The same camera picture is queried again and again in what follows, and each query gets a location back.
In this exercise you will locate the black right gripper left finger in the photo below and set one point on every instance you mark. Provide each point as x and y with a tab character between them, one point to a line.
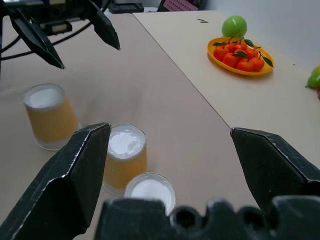
62	190

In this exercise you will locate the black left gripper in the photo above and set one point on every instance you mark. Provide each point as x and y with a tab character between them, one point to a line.
50	10

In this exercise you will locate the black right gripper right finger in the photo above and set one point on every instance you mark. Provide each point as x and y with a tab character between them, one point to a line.
272	165

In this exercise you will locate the black flat device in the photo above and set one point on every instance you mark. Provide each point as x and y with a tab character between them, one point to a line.
126	8

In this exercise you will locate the red fruit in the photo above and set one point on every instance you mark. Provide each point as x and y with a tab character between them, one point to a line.
318	93

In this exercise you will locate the green yellow pear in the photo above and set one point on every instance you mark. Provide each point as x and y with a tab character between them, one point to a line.
314	78

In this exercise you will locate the orange plastic plate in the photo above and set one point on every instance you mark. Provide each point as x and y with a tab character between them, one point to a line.
250	71

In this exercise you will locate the orange tangerine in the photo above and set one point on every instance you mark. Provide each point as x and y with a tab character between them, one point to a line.
251	53
230	47
258	63
219	53
230	60
240	46
244	65

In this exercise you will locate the pink perforated box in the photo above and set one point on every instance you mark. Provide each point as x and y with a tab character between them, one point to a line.
180	4

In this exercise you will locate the small black table item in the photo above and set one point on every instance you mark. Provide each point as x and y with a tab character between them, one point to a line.
202	20

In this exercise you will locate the green apple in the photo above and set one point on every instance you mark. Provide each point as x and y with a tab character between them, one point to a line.
233	26

